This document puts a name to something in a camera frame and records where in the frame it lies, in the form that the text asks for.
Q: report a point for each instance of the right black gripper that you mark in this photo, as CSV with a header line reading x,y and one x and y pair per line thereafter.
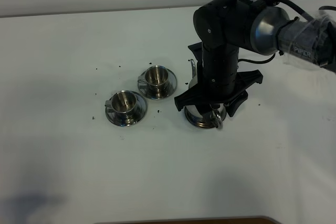
x,y
218,81

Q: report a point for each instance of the stainless steel teapot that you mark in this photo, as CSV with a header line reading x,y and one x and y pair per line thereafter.
x,y
206,117

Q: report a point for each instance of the right black silver robot arm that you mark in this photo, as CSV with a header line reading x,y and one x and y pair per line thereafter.
x,y
266,27

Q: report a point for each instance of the steel teapot saucer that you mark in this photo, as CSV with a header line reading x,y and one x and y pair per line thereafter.
x,y
194,117

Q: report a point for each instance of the far stainless steel teacup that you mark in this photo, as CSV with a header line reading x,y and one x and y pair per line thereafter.
x,y
155,78

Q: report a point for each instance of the stainless steel teacup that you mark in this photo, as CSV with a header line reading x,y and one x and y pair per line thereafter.
x,y
155,78
122,102

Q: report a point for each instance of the near stainless steel teacup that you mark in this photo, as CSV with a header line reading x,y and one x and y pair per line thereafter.
x,y
122,102

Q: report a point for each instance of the far steel cup saucer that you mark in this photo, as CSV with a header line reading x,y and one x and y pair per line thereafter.
x,y
159,95

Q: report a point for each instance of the steel cup saucer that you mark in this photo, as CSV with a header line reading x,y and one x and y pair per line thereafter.
x,y
159,95
129,119

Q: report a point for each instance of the near steel cup saucer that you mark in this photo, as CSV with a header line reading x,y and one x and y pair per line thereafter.
x,y
129,119

